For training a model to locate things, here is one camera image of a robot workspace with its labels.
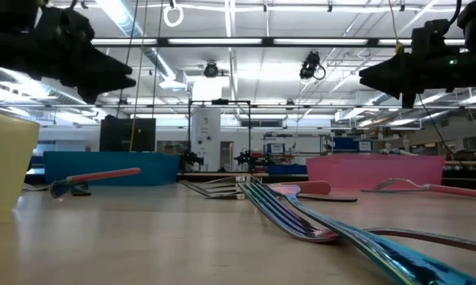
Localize blue plastic bin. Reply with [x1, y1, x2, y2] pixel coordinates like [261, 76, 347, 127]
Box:
[43, 151, 180, 187]

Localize white hanging ring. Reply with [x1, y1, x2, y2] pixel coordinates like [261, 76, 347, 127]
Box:
[162, 2, 185, 28]

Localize black-handled fork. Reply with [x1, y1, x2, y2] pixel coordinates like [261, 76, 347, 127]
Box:
[177, 179, 358, 203]

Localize black monitor panel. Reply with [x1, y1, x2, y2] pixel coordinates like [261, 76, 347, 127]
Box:
[99, 115, 158, 154]

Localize white pillar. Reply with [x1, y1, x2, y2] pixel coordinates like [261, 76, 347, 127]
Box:
[190, 107, 223, 172]

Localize blue storage bins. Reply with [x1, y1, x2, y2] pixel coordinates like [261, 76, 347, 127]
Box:
[332, 136, 374, 154]

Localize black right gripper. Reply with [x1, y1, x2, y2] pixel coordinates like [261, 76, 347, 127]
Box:
[358, 43, 466, 110]

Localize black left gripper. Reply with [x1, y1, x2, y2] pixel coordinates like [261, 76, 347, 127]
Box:
[23, 35, 135, 92]

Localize black gantry frame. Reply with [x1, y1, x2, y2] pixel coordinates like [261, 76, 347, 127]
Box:
[187, 98, 253, 172]

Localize black round ceiling fixture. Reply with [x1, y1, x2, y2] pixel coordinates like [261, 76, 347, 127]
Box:
[203, 60, 220, 78]

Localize pink-red plastic bin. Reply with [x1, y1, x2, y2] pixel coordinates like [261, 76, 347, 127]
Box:
[306, 154, 447, 190]

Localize red-handled fork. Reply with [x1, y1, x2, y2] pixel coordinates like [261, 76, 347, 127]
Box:
[21, 167, 142, 192]
[204, 177, 333, 196]
[360, 177, 476, 200]

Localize overhead beam with light strips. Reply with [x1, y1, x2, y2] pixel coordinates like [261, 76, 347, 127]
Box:
[90, 36, 466, 49]

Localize black ceiling camera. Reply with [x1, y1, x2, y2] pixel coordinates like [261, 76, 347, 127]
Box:
[299, 50, 327, 82]

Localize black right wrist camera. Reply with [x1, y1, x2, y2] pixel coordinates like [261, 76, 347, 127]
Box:
[410, 17, 460, 48]

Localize yellow plastic bin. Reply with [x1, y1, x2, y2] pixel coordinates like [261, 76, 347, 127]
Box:
[0, 109, 40, 217]

